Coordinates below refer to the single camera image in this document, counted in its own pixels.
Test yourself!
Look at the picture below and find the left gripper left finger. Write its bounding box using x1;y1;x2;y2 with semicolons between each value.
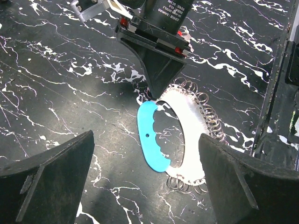
0;130;94;224

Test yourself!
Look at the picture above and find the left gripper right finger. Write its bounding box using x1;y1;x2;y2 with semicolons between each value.
199;134;299;224

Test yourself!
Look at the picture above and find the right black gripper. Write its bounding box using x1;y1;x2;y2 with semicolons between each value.
115;0;193;99

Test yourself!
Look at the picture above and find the red tag key bunch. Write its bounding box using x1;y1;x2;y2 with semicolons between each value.
177;27;194;53

